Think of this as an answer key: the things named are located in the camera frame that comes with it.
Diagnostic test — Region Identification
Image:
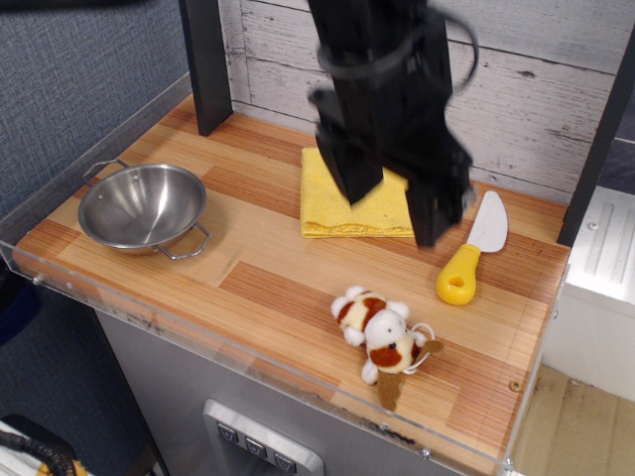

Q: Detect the stainless steel bowl with handles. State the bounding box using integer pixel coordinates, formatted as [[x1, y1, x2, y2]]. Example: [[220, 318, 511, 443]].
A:
[[77, 158, 211, 261]]

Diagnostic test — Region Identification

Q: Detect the black vertical post right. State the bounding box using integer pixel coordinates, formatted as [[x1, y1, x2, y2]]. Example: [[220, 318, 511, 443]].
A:
[[558, 1, 634, 246]]

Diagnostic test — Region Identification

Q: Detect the white side shelf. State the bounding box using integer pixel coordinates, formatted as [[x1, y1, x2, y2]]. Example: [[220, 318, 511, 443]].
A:
[[543, 186, 634, 401]]

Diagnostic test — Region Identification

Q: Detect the white and brown plush toy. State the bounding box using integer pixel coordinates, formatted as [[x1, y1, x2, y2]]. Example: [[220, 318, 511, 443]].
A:
[[330, 286, 444, 412]]

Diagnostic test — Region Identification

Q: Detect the black vertical post left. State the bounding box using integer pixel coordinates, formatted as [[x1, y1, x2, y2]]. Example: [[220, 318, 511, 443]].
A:
[[179, 0, 233, 136]]

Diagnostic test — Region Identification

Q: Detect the silver toy kitchen cabinet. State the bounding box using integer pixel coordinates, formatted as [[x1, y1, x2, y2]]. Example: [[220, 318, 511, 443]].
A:
[[97, 311, 453, 475]]

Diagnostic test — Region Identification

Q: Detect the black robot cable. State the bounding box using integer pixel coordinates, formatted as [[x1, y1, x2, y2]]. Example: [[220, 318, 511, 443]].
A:
[[436, 9, 481, 98]]

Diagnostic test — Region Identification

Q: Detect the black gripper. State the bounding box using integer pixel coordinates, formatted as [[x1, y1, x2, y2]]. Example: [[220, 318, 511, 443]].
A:
[[309, 47, 472, 248]]

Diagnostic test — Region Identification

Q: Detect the silver button control panel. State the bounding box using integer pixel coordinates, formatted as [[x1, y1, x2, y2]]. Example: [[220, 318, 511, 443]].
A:
[[203, 399, 324, 476]]

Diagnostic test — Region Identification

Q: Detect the folded yellow cloth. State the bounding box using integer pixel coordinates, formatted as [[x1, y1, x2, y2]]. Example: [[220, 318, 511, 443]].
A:
[[300, 148, 414, 238]]

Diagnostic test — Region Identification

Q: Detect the yellow handled white knife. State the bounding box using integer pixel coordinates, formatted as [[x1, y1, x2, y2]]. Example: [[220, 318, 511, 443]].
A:
[[436, 190, 508, 305]]

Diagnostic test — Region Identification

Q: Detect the black vertical post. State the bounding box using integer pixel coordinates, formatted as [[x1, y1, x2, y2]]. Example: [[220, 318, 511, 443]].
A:
[[179, 0, 233, 136], [558, 1, 634, 246]]

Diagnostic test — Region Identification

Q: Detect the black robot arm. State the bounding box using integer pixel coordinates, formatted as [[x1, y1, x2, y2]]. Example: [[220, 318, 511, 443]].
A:
[[309, 1, 476, 247]]

